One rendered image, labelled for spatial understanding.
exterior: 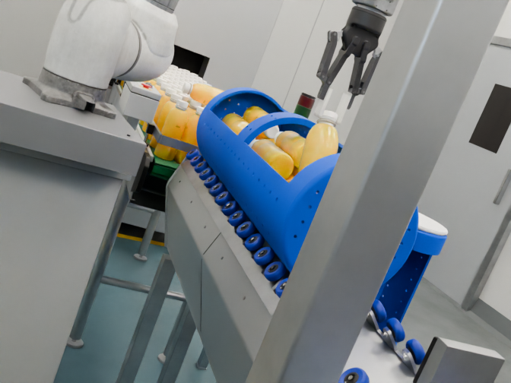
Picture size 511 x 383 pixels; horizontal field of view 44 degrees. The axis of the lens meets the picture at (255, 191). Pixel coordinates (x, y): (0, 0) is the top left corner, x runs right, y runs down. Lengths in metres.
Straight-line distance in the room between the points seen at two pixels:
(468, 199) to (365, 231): 5.25
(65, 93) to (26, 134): 0.21
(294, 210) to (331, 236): 0.62
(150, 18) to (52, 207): 0.53
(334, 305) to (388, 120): 0.17
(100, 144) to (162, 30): 0.42
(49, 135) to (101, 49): 0.27
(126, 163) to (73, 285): 0.37
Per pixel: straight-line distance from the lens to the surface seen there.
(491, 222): 5.57
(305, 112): 2.53
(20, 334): 1.66
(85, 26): 1.51
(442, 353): 0.89
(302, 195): 1.17
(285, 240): 1.19
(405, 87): 0.53
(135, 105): 2.13
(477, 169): 5.81
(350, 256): 0.55
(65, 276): 1.60
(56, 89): 1.53
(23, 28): 6.18
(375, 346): 1.22
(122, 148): 1.39
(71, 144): 1.37
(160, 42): 1.68
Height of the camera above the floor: 1.34
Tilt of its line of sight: 12 degrees down
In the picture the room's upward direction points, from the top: 21 degrees clockwise
